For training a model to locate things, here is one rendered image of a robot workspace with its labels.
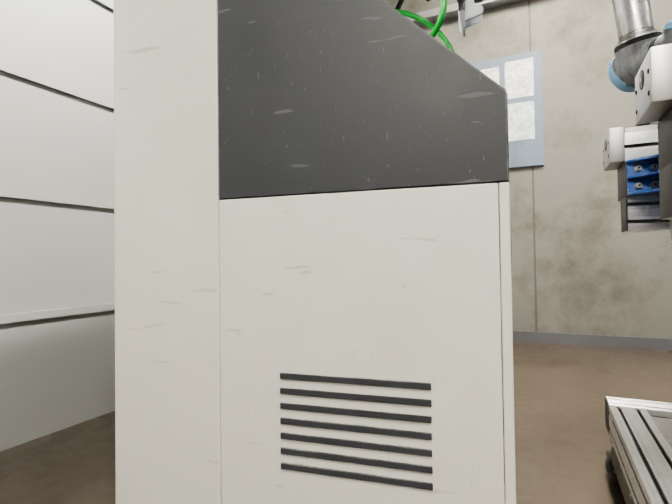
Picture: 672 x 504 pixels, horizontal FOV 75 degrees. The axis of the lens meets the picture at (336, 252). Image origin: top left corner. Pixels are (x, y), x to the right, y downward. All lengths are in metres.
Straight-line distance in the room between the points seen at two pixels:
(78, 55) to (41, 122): 0.36
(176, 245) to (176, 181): 0.14
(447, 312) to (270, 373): 0.38
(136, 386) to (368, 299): 0.58
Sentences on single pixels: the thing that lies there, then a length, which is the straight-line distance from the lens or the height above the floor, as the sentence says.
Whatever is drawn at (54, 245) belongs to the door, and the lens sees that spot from 2.07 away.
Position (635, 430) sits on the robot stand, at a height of 0.23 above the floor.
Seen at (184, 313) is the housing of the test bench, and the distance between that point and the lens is 1.03.
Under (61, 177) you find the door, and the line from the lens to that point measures 2.11.
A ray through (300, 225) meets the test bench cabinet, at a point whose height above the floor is 0.73.
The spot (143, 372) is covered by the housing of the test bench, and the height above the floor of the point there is 0.41.
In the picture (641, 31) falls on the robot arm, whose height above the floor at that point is 1.28.
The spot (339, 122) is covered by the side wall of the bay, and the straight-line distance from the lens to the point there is 0.90.
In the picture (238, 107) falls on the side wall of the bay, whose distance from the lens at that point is 1.00.
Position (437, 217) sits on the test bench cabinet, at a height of 0.73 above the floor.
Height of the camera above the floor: 0.66
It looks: 1 degrees up
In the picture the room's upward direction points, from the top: 1 degrees counter-clockwise
